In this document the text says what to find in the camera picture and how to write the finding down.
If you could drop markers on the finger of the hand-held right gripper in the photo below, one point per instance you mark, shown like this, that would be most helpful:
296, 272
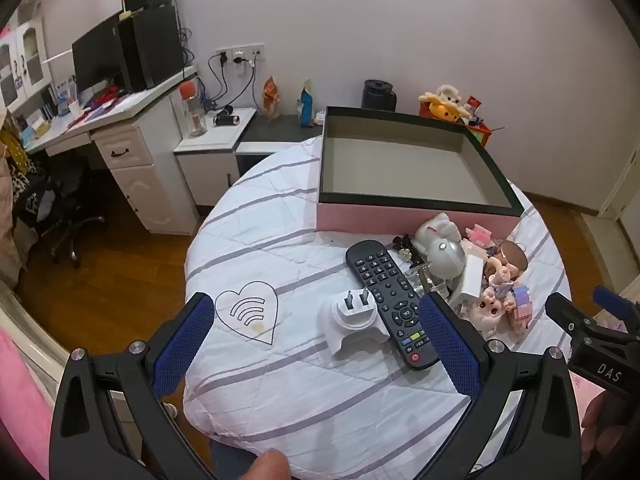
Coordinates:
612, 302
567, 312

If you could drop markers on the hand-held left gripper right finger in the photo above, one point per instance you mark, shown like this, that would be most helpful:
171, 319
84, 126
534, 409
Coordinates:
450, 345

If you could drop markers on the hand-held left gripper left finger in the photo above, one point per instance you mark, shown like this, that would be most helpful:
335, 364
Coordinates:
182, 345

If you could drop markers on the pastel striped block toy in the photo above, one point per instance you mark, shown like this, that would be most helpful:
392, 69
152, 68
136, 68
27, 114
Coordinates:
522, 305

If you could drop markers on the pale pink pig doll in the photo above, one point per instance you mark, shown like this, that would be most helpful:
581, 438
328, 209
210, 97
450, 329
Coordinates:
487, 312

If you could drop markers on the black remote control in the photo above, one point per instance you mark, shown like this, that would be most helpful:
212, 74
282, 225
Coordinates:
392, 300

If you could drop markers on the shiny rose brown round case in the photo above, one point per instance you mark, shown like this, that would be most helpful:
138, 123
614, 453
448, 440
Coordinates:
514, 256

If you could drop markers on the white plug adapter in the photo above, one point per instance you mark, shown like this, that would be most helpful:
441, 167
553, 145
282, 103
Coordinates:
352, 322

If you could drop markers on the pink box with dark rim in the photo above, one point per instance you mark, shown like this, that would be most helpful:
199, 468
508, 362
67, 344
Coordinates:
400, 170

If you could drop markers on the person's right hand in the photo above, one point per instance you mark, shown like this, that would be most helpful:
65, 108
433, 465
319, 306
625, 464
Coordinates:
597, 417

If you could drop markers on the person's left hand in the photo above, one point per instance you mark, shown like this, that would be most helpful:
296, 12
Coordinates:
267, 466

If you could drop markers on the white charger block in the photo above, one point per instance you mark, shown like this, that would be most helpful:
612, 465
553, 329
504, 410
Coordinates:
472, 280

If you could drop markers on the clear glass bottle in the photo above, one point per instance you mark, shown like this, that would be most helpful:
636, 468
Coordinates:
425, 277

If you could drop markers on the small pink doll figure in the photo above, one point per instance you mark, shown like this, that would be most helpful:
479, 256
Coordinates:
500, 277

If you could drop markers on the white round-head robot toy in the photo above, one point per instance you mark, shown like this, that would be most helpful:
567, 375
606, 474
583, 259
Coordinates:
446, 257

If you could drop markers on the cream hair clip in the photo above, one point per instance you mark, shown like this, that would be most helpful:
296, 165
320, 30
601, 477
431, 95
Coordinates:
471, 247

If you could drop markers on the black flower hair clip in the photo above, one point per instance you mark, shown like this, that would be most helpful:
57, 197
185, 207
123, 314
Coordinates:
402, 247

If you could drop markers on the pink bow hair clip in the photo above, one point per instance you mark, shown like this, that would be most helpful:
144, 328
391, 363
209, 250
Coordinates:
478, 234

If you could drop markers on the white plush doll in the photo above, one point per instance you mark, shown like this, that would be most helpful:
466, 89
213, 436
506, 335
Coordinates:
435, 227

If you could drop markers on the white striped quilt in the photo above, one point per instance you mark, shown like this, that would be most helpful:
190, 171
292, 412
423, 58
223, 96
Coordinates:
280, 260

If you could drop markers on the pink cloth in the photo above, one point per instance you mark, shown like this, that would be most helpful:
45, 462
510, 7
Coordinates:
22, 400

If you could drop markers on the white side cabinet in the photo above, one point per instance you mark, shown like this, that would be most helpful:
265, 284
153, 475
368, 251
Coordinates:
210, 170

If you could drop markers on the black office chair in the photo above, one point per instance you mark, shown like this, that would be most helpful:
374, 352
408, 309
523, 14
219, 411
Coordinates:
60, 200

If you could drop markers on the white desk with drawers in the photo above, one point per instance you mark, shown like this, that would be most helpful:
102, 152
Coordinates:
132, 160

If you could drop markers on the red box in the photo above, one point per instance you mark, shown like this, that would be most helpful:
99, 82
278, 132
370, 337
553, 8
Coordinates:
481, 132

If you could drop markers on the small black speaker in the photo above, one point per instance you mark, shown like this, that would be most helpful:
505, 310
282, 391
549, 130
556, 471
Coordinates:
227, 119

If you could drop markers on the dark grey low table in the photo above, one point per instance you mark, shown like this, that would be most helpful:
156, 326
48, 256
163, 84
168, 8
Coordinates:
272, 130

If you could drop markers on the clear bottle with orange cap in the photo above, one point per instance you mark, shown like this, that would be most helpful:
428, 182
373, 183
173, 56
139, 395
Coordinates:
194, 110

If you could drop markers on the pile of hanging clothes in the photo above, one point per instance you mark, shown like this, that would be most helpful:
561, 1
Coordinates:
17, 175

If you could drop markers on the yellow and white plush toy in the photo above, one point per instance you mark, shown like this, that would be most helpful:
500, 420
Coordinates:
445, 102

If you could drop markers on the black kettle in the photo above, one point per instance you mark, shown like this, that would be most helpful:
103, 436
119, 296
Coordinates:
378, 95

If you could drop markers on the orange snack bag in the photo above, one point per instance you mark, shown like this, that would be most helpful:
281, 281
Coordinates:
271, 97

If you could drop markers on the blue and white bottle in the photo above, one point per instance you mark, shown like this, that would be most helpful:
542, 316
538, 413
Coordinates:
305, 105

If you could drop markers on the tall black computer tower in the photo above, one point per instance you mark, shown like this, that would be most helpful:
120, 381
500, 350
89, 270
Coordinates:
150, 50

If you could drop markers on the black computer monitor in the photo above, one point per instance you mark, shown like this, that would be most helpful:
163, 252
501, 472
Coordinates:
97, 60

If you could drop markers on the white glass door cabinet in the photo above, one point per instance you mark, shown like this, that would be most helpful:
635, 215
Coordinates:
25, 60

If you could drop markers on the white door frame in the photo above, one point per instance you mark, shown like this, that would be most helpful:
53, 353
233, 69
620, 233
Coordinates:
620, 185

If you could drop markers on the white bed frame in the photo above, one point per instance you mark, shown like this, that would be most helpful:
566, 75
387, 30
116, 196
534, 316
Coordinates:
30, 322

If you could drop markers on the white wall socket strip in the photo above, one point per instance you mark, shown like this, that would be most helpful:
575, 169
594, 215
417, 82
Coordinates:
240, 53

